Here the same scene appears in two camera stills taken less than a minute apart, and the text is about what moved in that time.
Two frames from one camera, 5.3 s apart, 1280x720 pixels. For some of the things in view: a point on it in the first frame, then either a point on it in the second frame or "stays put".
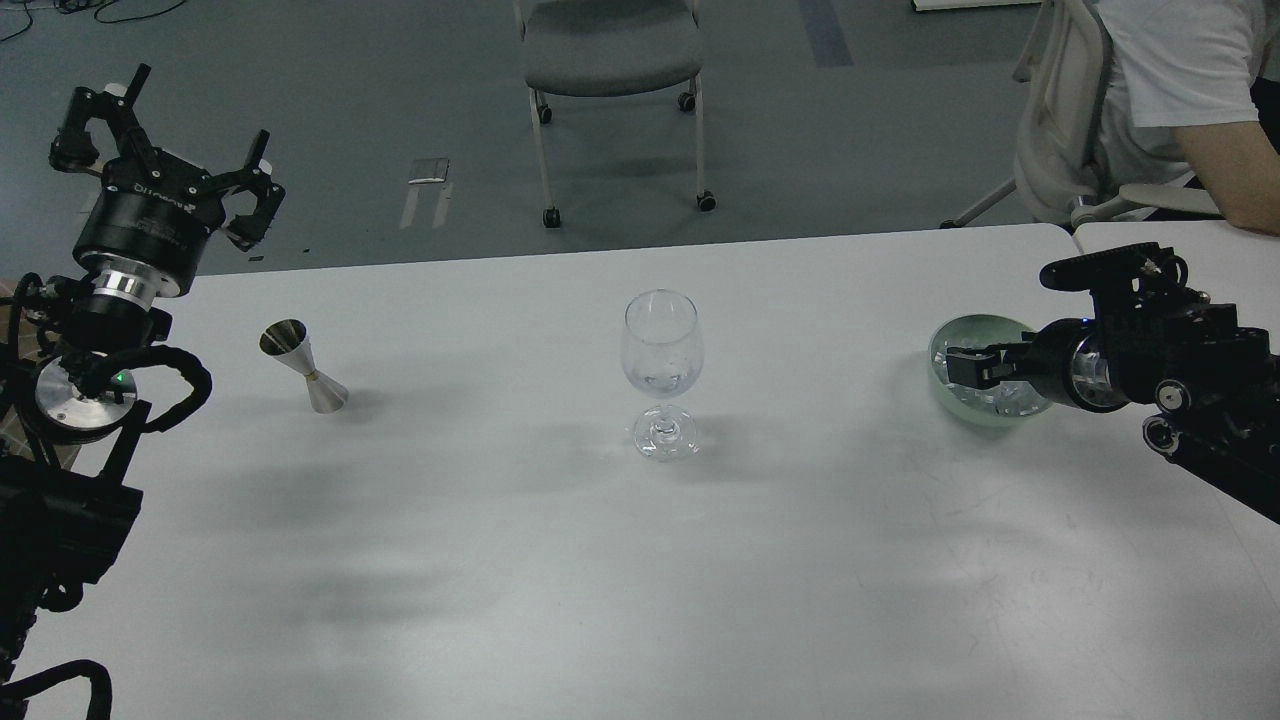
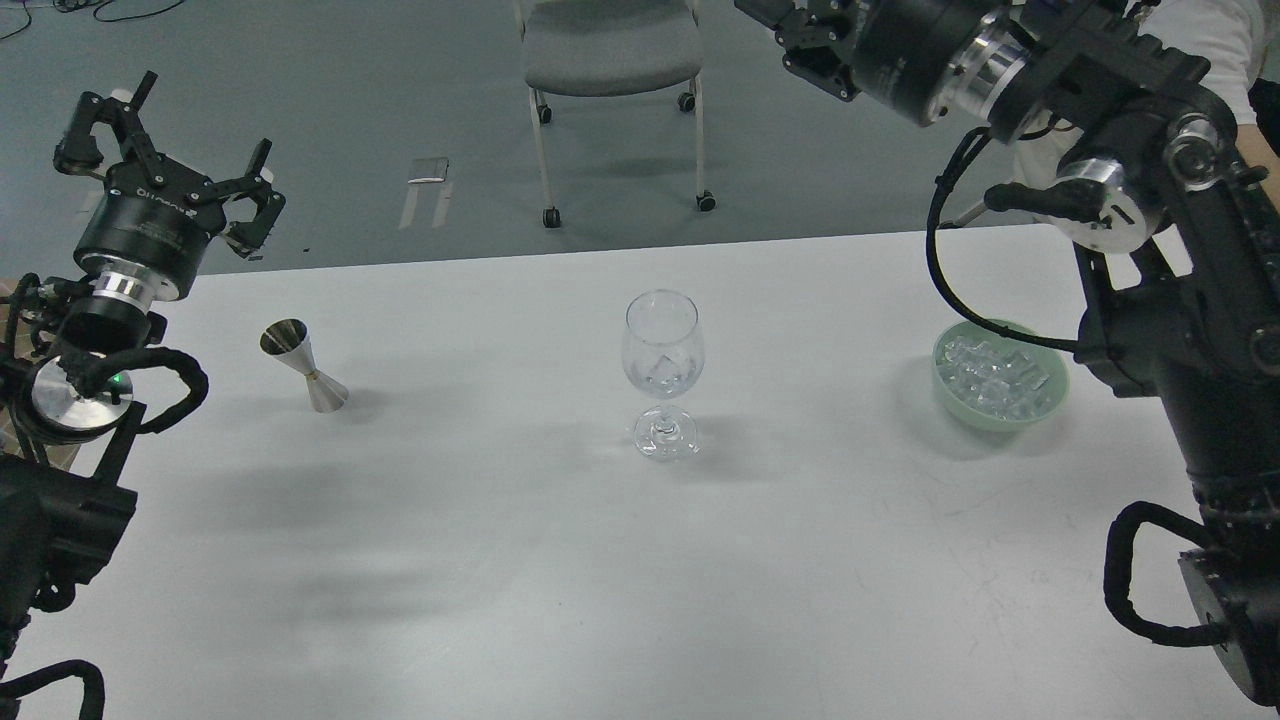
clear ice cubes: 1005,398 stays put
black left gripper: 149,208 stays put
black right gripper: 1045,357 to 904,51
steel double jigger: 286,340 stays put
